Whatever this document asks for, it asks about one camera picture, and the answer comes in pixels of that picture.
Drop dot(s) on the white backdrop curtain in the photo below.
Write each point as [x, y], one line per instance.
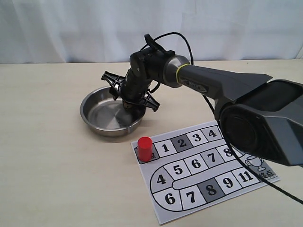
[63, 31]

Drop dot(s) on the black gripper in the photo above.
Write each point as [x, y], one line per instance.
[135, 88]

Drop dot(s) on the red cylinder game piece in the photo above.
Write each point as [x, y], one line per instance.
[145, 149]

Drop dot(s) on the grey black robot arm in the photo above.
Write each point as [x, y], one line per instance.
[257, 115]

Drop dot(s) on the round stainless steel bowl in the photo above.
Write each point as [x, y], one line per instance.
[108, 117]

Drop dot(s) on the paper game board sheet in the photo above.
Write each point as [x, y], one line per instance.
[193, 168]

